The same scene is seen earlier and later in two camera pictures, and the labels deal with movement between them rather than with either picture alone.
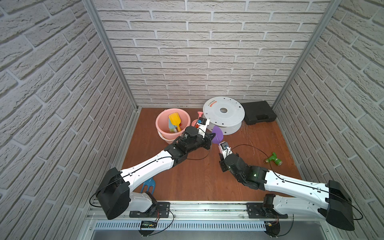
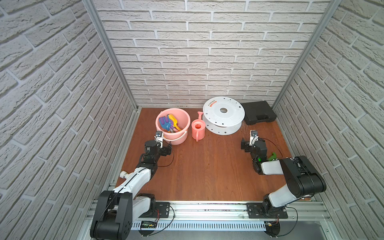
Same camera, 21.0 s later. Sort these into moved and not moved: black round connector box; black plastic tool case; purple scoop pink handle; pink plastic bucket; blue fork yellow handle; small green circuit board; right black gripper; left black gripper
Moved: right black gripper; purple scoop pink handle; left black gripper; blue fork yellow handle
Not moved: black plastic tool case; small green circuit board; pink plastic bucket; black round connector box
